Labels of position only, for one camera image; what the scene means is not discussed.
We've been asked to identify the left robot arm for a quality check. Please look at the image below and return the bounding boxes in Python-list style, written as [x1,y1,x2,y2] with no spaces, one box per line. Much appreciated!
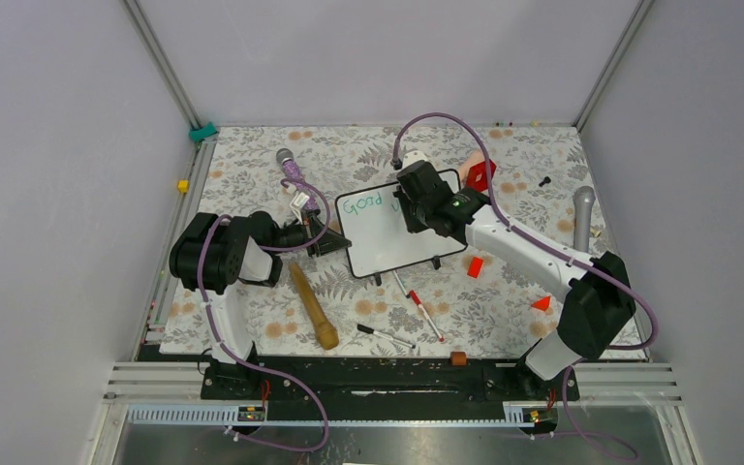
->
[169,209,352,398]

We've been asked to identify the red rectangular block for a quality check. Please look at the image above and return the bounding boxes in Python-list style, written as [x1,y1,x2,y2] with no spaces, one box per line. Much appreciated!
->
[467,257,484,279]

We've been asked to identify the white whiteboard black frame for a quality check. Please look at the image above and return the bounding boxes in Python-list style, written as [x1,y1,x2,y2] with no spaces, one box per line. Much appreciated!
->
[334,182,466,278]

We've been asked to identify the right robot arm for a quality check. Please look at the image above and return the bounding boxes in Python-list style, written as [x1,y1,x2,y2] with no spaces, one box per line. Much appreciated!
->
[396,161,636,399]

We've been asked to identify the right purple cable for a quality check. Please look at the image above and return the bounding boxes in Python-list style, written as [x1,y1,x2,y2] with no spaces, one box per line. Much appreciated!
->
[390,112,661,460]

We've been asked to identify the red square block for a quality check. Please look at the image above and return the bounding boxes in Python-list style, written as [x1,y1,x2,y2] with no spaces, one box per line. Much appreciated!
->
[465,161,497,192]

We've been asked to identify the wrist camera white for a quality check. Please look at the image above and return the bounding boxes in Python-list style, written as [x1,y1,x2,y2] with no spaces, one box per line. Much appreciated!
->
[290,191,311,224]
[391,150,429,171]

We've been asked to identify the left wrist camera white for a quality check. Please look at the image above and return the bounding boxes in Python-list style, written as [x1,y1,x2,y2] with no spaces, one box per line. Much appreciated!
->
[290,191,311,224]

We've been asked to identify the blue capped marker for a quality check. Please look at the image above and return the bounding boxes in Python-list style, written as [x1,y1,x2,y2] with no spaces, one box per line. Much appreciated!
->
[391,270,410,297]

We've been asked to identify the brown small block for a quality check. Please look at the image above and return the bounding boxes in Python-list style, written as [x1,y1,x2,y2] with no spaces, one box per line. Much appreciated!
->
[449,351,468,366]

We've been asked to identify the red capped marker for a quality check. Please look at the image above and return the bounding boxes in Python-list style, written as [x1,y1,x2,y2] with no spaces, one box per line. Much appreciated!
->
[408,290,445,343]

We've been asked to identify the yellow small cube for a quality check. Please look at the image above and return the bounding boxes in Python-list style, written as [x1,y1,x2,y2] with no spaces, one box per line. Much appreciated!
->
[177,179,190,194]

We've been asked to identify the floral patterned mat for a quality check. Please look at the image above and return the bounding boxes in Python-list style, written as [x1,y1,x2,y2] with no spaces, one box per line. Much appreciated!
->
[200,125,592,358]

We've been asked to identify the silver grey microphone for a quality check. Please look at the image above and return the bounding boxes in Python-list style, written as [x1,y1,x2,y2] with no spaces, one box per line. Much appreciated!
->
[573,186,596,252]

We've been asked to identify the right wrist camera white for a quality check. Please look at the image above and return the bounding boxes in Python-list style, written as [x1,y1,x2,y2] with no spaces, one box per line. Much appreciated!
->
[391,150,429,171]

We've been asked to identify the black capped marker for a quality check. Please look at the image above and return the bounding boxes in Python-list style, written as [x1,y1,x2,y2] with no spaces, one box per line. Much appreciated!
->
[356,324,417,350]

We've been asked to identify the teal clamp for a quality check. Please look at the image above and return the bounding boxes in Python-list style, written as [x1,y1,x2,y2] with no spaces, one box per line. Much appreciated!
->
[189,122,218,142]

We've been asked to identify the purple cable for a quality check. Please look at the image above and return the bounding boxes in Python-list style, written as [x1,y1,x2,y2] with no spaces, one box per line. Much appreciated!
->
[197,178,333,451]
[390,112,661,460]

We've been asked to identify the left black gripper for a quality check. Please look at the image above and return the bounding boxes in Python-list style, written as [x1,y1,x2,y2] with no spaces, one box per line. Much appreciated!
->
[269,209,351,258]

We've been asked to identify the red wedge block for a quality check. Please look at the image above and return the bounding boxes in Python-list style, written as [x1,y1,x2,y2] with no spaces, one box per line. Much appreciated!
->
[531,295,551,312]

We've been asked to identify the purple glitter microphone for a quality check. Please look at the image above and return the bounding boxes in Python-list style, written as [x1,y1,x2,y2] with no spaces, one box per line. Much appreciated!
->
[276,148,321,213]

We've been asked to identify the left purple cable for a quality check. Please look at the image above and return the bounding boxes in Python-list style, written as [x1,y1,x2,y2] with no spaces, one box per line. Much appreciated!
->
[197,178,333,451]

